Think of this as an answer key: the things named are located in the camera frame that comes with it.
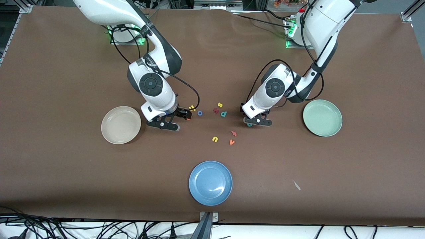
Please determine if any silver power strip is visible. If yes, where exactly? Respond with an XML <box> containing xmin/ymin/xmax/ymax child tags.
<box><xmin>194</xmin><ymin>0</ymin><xmax>243</xmax><ymax>10</ymax></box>

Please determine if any long black table cable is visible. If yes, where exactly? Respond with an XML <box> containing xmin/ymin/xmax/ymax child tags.
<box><xmin>231</xmin><ymin>13</ymin><xmax>289</xmax><ymax>28</ymax></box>

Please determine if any blue plate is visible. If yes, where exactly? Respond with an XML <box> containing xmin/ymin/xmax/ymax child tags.
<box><xmin>189</xmin><ymin>161</ymin><xmax>233</xmax><ymax>206</ymax></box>

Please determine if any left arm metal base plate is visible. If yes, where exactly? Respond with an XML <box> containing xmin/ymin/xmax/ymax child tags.
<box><xmin>285</xmin><ymin>17</ymin><xmax>314</xmax><ymax>49</ymax></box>

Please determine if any green plate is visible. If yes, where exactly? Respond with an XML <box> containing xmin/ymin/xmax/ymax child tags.
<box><xmin>302</xmin><ymin>99</ymin><xmax>343</xmax><ymax>137</ymax></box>

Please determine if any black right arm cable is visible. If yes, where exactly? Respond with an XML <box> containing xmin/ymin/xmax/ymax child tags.
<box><xmin>110</xmin><ymin>25</ymin><xmax>200</xmax><ymax>112</ymax></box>

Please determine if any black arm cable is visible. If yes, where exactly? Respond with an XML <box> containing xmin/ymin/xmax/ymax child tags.
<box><xmin>246</xmin><ymin>0</ymin><xmax>324</xmax><ymax>103</ymax></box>
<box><xmin>110</xmin><ymin>25</ymin><xmax>200</xmax><ymax>112</ymax></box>

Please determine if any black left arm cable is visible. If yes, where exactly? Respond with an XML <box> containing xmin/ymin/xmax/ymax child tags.
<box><xmin>246</xmin><ymin>0</ymin><xmax>324</xmax><ymax>103</ymax></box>

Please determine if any brown table cover sheet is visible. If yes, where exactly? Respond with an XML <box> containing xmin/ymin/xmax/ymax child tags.
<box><xmin>0</xmin><ymin>6</ymin><xmax>425</xmax><ymax>226</ymax></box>

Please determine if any short black table cable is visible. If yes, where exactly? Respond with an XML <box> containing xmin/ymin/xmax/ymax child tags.
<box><xmin>262</xmin><ymin>9</ymin><xmax>293</xmax><ymax>21</ymax></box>

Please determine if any beige plate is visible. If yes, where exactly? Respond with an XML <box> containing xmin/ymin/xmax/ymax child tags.
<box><xmin>101</xmin><ymin>106</ymin><xmax>142</xmax><ymax>145</ymax></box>

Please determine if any black floor cable tangle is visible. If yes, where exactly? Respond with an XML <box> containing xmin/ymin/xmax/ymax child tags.
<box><xmin>0</xmin><ymin>206</ymin><xmax>200</xmax><ymax>239</ymax></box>

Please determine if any aluminium frame profile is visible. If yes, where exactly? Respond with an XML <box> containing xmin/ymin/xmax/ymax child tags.
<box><xmin>400</xmin><ymin>0</ymin><xmax>425</xmax><ymax>23</ymax></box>
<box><xmin>0</xmin><ymin>4</ymin><xmax>34</xmax><ymax>65</ymax></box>

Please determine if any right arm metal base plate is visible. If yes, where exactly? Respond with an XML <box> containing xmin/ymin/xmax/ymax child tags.
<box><xmin>108</xmin><ymin>25</ymin><xmax>146</xmax><ymax>45</ymax></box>

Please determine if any looped black floor cable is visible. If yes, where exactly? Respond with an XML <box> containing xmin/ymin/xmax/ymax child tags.
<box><xmin>344</xmin><ymin>225</ymin><xmax>378</xmax><ymax>239</ymax></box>

